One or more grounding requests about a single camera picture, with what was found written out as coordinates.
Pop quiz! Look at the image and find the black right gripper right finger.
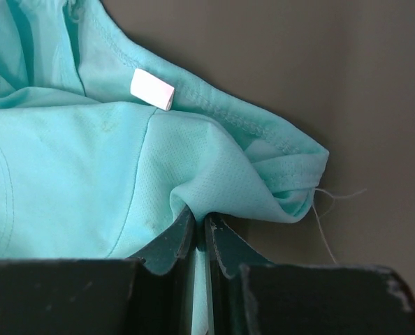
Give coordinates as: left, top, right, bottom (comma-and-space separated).
204, 214, 415, 334

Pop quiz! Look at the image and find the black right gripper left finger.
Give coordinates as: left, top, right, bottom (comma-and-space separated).
0, 209, 196, 334

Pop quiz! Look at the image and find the turquoise t-shirt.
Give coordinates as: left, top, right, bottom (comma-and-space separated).
0, 0, 331, 335

